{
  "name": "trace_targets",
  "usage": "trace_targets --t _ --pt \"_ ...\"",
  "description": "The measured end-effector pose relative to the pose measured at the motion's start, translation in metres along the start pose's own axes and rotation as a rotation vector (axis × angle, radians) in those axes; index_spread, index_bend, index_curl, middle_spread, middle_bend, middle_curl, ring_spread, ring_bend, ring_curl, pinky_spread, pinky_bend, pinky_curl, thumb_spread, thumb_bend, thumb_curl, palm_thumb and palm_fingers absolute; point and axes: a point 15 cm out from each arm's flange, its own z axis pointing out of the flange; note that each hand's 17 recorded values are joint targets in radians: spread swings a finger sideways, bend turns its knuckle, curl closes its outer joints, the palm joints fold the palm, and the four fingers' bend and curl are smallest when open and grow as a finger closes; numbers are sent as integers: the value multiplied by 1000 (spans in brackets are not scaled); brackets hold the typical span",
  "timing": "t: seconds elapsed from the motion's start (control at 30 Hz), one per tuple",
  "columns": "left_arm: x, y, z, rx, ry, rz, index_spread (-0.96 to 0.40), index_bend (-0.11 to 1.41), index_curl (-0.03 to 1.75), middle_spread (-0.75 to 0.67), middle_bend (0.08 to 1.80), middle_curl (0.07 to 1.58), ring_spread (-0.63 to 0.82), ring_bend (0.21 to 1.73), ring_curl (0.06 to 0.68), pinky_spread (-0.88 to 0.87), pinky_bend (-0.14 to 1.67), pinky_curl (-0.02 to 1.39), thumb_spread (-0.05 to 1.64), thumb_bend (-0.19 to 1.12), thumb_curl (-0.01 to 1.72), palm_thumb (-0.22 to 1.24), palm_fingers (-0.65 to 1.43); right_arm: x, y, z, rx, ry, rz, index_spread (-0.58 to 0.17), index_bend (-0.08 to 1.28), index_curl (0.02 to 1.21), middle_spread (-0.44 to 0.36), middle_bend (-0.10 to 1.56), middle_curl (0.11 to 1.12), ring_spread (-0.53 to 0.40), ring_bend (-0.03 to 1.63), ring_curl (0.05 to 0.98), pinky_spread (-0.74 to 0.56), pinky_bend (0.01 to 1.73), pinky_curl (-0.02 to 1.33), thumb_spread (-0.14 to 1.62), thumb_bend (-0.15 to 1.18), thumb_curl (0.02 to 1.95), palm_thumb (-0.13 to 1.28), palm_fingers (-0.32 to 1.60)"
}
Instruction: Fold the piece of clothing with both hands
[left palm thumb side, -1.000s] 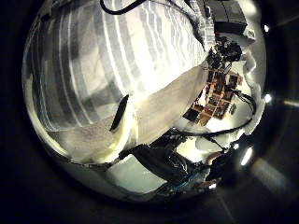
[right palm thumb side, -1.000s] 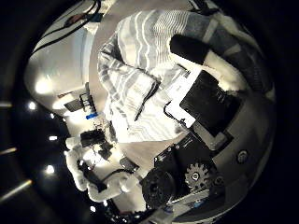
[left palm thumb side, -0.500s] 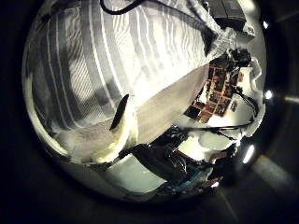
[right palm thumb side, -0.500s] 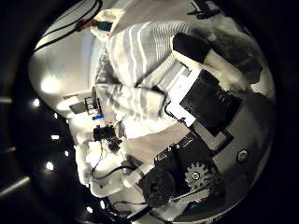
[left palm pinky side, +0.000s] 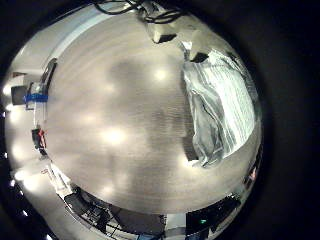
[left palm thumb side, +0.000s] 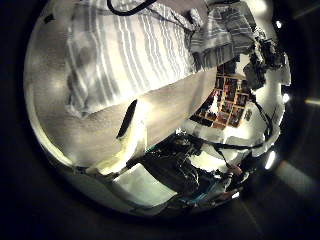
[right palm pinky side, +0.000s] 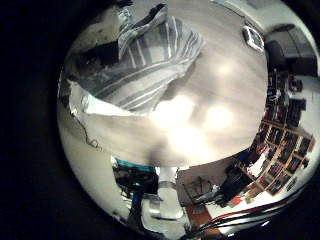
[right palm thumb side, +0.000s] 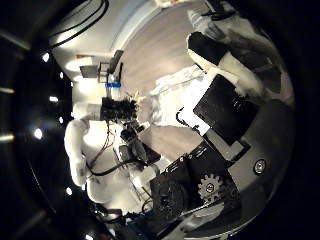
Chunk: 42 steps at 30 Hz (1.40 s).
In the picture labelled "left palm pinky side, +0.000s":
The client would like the white striped shirt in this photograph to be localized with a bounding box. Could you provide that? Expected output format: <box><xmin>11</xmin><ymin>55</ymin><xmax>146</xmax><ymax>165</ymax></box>
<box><xmin>180</xmin><ymin>40</ymin><xmax>261</xmax><ymax>169</ymax></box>

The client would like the blue tape strip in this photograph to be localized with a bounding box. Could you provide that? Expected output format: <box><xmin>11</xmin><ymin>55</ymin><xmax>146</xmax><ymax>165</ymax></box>
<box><xmin>24</xmin><ymin>93</ymin><xmax>50</xmax><ymax>103</ymax></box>

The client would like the dark grey box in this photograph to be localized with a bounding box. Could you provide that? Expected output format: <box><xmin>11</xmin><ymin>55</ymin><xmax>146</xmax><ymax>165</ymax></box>
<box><xmin>10</xmin><ymin>85</ymin><xmax>28</xmax><ymax>106</ymax></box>

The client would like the black and red device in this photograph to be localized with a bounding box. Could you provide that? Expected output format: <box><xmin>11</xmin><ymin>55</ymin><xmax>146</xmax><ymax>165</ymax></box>
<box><xmin>31</xmin><ymin>127</ymin><xmax>48</xmax><ymax>152</ymax></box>

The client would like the black monitor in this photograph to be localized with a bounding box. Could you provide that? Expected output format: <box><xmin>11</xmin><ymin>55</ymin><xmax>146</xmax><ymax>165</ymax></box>
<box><xmin>185</xmin><ymin>195</ymin><xmax>242</xmax><ymax>236</ymax></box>

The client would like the black cable bundle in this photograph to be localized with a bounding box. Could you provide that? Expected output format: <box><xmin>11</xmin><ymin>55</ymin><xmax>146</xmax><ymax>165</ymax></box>
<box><xmin>91</xmin><ymin>0</ymin><xmax>186</xmax><ymax>25</ymax></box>

